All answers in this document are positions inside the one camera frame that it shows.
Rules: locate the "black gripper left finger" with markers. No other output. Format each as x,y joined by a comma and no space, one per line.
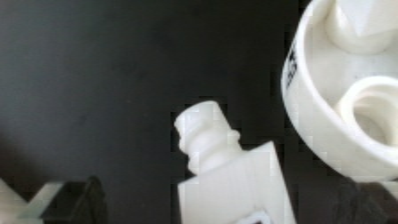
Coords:
79,205

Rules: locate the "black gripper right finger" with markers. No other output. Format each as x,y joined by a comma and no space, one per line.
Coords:
367,202

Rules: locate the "white stool leg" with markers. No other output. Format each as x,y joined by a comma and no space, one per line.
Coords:
363,25
235,193

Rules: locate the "white round stool seat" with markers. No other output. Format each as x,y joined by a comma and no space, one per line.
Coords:
340,95

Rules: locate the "white front fence bar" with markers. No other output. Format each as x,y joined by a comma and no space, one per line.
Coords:
22,212

